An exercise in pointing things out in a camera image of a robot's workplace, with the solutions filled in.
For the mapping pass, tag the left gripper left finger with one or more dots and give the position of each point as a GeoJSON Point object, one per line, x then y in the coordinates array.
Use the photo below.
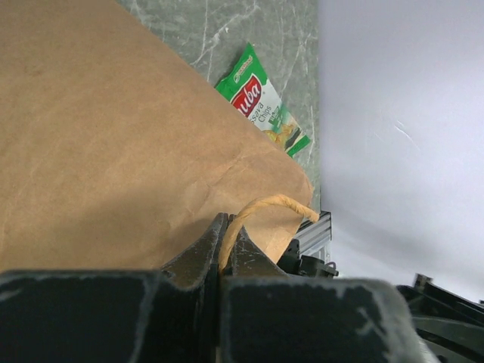
{"type": "Point", "coordinates": [166, 314]}

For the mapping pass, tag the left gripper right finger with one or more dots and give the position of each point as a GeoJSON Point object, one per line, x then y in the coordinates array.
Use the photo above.
{"type": "Point", "coordinates": [272, 317]}

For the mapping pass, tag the brown paper bag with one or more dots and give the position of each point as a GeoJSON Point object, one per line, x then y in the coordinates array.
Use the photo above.
{"type": "Point", "coordinates": [115, 153]}

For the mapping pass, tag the green cassava chips bag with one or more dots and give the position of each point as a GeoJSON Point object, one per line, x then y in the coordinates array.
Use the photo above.
{"type": "Point", "coordinates": [248, 89]}

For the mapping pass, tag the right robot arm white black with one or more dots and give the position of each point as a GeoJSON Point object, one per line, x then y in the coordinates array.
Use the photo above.
{"type": "Point", "coordinates": [450, 326]}

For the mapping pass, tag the aluminium mounting rail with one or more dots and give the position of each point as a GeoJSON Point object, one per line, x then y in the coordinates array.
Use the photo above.
{"type": "Point", "coordinates": [314, 238]}

